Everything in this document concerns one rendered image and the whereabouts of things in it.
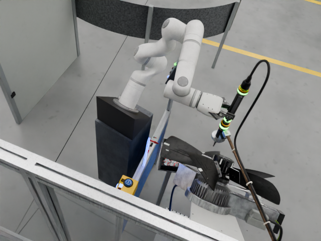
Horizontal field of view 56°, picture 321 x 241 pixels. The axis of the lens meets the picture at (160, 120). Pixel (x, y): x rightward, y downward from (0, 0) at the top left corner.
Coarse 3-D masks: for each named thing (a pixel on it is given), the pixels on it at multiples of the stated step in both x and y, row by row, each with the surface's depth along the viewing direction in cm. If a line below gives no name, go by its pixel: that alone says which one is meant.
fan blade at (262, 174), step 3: (246, 171) 177; (249, 171) 177; (252, 171) 177; (255, 171) 176; (258, 171) 176; (255, 174) 180; (258, 174) 180; (261, 174) 179; (264, 174) 179; (267, 174) 178; (264, 177) 185; (267, 177) 184
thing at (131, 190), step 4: (124, 176) 172; (120, 180) 170; (132, 180) 171; (136, 180) 171; (124, 184) 169; (132, 184) 169; (136, 184) 170; (124, 188) 167; (128, 188) 168; (132, 188) 168; (136, 188) 174; (128, 192) 166; (132, 192) 167
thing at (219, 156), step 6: (216, 156) 168; (222, 156) 173; (222, 162) 165; (228, 162) 165; (234, 162) 168; (222, 168) 165; (228, 168) 166; (222, 174) 167; (228, 174) 168; (222, 180) 164; (228, 180) 167
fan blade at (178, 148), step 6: (168, 138) 180; (174, 138) 181; (174, 144) 176; (180, 144) 177; (186, 144) 178; (162, 150) 170; (174, 150) 172; (180, 150) 173; (186, 150) 174; (192, 150) 175; (198, 150) 176; (162, 156) 166; (168, 156) 168; (174, 156) 169; (180, 156) 170; (186, 156) 171; (180, 162) 168; (186, 162) 169; (192, 162) 170
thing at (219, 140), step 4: (216, 132) 151; (220, 132) 144; (224, 132) 141; (228, 132) 141; (212, 136) 150; (220, 136) 145; (224, 136) 141; (216, 140) 148; (220, 140) 146; (224, 140) 147
